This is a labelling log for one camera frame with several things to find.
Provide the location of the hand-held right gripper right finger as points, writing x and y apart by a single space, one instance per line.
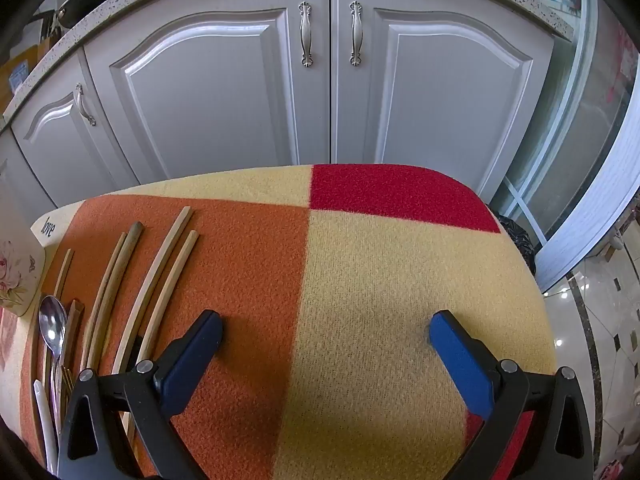
460 360

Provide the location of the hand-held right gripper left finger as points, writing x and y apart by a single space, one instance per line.
195 355

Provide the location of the light wooden chopstick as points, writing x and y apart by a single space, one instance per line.
160 270
107 290
175 275

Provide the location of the dark-tipped wooden chopstick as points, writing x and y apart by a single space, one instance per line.
125 270

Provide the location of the floral white utensil holder box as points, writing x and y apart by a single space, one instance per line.
20 270

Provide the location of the checkered orange yellow red blanket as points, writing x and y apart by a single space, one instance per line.
375 285

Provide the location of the dark brown chopstick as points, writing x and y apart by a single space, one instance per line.
75 325

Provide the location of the gold fork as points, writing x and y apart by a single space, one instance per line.
66 380

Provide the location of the black trash bag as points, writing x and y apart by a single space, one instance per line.
520 240

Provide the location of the metal spoon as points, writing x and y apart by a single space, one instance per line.
52 322

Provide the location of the white plastic spoon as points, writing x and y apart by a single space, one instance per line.
44 420

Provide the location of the grey cabinet door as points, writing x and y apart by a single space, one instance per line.
25 180
210 100
440 110
65 150

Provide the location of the sliding glass door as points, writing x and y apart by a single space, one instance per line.
590 125

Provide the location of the cardboard box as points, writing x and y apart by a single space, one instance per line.
17 77

